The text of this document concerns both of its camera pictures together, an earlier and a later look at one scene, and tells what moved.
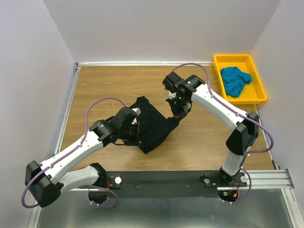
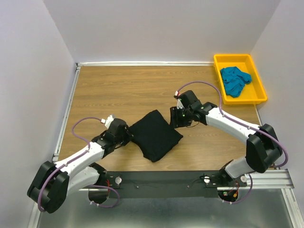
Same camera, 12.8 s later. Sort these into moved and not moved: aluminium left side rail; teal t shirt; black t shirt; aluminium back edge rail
Moved: black t shirt
Not moved: aluminium back edge rail; teal t shirt; aluminium left side rail
